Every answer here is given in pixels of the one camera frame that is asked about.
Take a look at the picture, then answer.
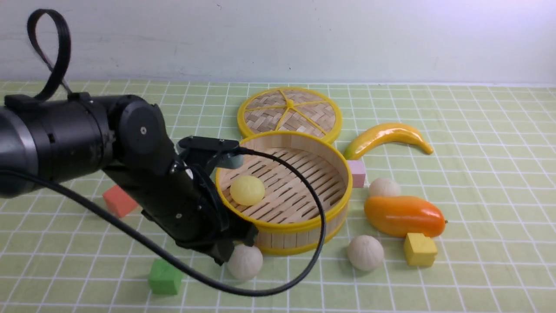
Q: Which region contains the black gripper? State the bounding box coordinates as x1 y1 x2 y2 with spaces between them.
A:
103 159 258 266

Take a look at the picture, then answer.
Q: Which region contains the white bun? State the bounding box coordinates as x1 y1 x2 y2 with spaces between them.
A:
346 235 384 272
226 244 263 281
368 177 401 197

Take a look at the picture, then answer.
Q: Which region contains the yellow bun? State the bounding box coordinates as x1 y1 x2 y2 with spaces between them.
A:
230 176 266 206

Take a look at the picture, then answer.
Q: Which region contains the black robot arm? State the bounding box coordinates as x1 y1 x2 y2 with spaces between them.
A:
0 93 258 265

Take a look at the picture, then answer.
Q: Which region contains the bamboo steamer tray yellow rim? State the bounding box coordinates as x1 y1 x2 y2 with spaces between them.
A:
215 131 353 256

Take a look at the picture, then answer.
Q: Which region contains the woven bamboo steamer lid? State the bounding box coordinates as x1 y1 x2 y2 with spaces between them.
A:
237 87 342 143

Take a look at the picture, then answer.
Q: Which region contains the green foam cube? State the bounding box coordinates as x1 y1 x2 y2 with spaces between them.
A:
148 258 183 296

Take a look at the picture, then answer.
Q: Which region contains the red foam cube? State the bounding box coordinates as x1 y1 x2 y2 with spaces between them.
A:
103 186 139 218

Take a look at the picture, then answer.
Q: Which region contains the pink foam cube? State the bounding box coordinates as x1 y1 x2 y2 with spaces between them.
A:
346 159 367 188

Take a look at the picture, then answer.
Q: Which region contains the orange plastic mango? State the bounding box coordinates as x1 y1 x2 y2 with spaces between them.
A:
364 196 447 238

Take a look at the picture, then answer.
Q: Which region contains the yellow plastic banana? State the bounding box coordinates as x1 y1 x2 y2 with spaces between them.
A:
343 123 434 160

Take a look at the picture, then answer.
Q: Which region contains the yellow foam cube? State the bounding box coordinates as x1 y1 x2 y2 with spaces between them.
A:
403 233 438 267

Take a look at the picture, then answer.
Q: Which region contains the green checkered tablecloth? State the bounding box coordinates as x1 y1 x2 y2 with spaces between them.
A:
0 84 556 313

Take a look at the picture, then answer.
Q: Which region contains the black cable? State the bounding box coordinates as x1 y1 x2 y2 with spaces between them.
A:
0 148 327 297

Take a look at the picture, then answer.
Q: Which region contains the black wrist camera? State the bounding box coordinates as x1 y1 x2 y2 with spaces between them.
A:
175 136 244 174

